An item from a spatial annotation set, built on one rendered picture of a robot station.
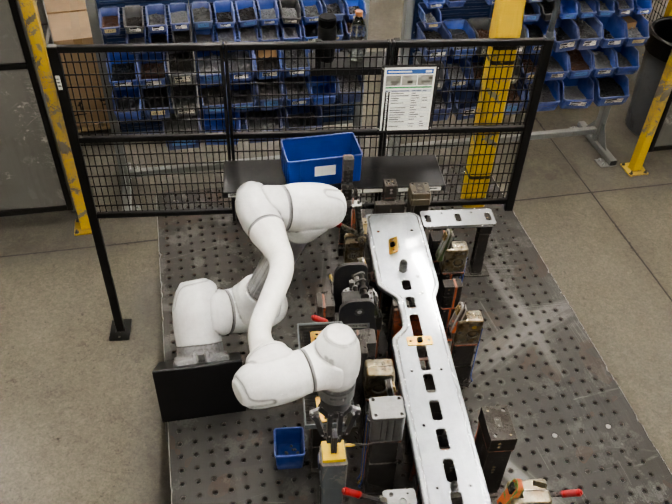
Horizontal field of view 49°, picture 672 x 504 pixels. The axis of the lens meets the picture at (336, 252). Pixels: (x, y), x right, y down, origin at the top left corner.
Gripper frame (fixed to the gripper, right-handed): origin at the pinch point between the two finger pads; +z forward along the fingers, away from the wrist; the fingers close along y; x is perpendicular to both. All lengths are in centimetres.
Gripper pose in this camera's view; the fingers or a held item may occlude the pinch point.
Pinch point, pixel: (333, 441)
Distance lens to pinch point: 197.1
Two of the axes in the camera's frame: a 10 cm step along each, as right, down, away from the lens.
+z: -0.3, 7.4, 6.7
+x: -1.0, -6.7, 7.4
